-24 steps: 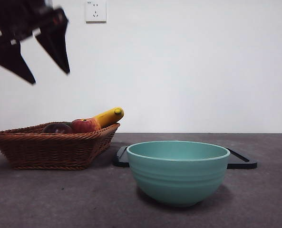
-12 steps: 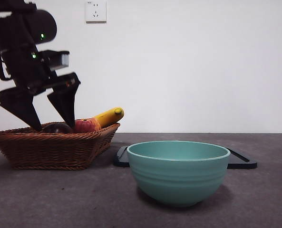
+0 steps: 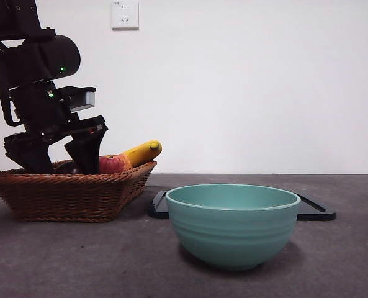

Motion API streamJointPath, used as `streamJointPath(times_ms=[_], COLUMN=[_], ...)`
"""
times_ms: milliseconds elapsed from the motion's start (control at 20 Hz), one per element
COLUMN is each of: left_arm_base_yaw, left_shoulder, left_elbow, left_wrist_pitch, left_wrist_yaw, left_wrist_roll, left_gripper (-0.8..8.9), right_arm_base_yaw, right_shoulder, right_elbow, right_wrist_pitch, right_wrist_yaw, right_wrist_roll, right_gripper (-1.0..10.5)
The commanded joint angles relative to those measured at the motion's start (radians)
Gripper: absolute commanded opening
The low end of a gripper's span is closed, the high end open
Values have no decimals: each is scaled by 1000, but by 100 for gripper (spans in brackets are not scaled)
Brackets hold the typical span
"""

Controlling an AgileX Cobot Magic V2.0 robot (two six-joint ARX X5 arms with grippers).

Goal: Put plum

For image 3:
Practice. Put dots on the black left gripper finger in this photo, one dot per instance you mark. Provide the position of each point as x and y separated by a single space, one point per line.
31 155
86 152

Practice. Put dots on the dark red plum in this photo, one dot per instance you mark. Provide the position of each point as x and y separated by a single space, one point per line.
67 169

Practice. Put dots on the teal ribbed bowl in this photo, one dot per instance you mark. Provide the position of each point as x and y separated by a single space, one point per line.
233 236

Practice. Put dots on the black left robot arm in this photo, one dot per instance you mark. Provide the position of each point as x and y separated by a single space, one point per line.
62 52

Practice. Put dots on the red apple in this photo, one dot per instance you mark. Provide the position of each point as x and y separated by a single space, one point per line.
110 165

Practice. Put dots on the orange textured fruit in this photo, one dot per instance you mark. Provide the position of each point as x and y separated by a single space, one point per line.
127 162

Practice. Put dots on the brown wicker basket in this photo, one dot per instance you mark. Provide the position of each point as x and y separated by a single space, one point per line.
65 198

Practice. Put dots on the yellow banana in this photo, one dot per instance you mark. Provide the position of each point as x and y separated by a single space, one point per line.
143 153

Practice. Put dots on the black rectangular tray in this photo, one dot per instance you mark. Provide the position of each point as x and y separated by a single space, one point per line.
314 214

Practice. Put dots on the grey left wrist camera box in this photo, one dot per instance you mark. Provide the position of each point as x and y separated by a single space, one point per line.
84 97

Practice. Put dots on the white wall socket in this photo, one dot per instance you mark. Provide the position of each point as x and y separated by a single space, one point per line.
125 15

